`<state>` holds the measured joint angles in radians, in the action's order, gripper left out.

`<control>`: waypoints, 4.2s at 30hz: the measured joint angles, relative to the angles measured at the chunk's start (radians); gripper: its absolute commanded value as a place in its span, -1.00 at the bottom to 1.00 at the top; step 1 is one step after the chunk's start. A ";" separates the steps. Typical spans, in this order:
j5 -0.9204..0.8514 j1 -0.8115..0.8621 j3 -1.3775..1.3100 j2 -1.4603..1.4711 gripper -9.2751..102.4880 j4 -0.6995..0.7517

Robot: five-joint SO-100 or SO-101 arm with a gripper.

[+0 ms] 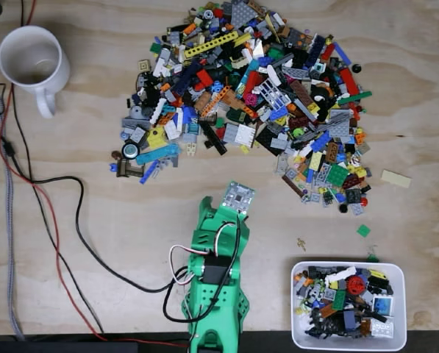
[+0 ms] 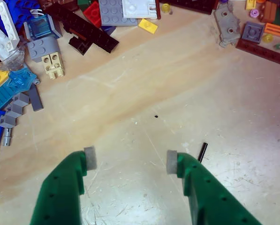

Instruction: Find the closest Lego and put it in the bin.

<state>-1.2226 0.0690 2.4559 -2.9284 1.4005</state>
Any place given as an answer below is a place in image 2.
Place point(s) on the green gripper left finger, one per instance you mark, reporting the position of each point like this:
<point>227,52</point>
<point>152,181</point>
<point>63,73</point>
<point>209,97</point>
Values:
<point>60,187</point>

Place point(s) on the dark red wide Lego plate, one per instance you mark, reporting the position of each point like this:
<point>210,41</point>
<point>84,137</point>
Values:
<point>189,4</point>

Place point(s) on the yellow Lego tile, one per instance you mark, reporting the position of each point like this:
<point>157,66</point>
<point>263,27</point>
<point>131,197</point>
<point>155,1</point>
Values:
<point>148,25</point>

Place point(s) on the transparent blue Lego box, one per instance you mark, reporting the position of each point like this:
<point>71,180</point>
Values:
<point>40,25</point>

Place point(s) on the transparent yellow round stud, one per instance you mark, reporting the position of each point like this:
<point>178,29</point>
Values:
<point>267,38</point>
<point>166,8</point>

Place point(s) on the brown Lego piece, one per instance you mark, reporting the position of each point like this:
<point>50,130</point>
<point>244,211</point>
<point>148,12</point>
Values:
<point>270,10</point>

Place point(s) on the small black rod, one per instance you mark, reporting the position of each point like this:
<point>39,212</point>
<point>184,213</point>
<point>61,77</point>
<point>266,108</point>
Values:
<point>203,152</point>

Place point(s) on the dark grey square Lego plate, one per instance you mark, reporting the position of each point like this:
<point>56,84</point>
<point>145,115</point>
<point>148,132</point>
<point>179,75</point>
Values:
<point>253,32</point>

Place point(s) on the grey rock-shaped Lego piece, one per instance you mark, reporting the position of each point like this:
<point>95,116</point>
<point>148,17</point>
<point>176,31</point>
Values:
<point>226,25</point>

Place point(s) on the transparent blue Lego piece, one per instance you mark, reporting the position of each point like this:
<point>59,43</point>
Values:
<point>21,79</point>

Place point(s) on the dark grey Lego tile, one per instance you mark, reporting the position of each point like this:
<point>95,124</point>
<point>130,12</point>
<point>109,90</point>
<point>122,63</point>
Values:
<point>35,97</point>

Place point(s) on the clear Lego piece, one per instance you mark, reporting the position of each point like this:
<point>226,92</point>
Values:
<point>10,58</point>

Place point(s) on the small black Lego bracket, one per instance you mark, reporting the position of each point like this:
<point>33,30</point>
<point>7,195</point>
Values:
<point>80,45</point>

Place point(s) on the black long Lego plate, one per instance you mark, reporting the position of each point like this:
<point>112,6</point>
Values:
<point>88,28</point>

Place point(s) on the tan Lego bracket piece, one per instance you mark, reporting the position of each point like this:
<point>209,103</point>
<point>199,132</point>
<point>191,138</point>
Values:
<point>53,64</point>

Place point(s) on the purple round Lego stud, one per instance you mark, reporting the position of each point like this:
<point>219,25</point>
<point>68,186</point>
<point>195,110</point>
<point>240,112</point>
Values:
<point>254,13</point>

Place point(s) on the orange grille Lego tile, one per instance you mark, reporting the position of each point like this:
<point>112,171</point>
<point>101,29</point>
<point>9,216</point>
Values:
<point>274,29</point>

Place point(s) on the grey sloped Lego brick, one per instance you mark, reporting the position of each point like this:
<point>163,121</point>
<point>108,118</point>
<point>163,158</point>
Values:
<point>42,48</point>

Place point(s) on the grey Lego pin connector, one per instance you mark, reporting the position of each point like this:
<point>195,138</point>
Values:
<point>7,137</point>

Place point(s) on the grey zigzag Lego piece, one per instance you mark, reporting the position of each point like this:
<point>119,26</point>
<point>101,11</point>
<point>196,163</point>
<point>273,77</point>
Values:
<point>14,111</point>

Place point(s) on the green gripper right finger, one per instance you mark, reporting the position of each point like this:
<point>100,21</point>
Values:
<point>212,199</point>

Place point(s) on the blue Lego brick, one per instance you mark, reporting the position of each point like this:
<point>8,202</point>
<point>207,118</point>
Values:
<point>22,9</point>

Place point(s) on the white Lego plate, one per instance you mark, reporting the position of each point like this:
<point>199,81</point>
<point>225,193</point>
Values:
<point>139,8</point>

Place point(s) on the dark red long Lego plate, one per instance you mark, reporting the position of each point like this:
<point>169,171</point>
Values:
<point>262,52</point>

